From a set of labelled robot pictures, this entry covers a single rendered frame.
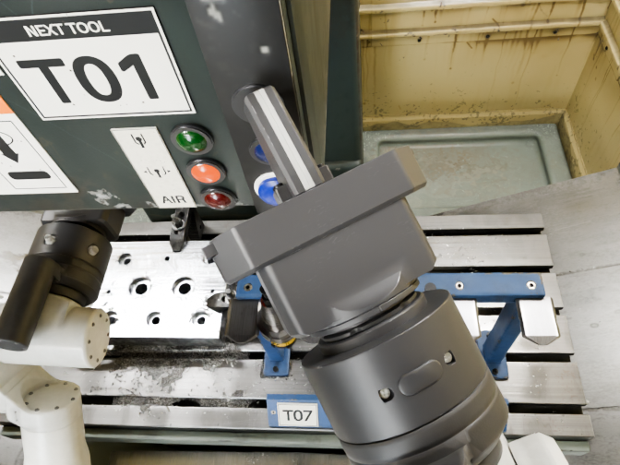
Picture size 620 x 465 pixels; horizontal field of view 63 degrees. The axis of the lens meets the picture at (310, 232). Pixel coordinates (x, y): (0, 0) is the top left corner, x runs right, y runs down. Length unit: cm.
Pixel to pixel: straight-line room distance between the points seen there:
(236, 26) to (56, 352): 42
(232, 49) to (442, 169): 151
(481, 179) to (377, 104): 42
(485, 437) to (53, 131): 31
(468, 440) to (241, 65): 22
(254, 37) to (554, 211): 127
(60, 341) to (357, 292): 40
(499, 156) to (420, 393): 161
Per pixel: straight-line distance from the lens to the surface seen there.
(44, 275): 60
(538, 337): 81
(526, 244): 126
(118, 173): 39
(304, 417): 103
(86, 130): 36
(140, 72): 31
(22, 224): 181
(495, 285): 81
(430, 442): 25
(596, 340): 132
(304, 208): 25
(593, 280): 137
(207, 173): 35
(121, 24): 29
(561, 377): 114
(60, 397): 67
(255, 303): 81
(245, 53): 28
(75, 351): 59
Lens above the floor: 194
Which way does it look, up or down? 57 degrees down
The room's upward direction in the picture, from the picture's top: 11 degrees counter-clockwise
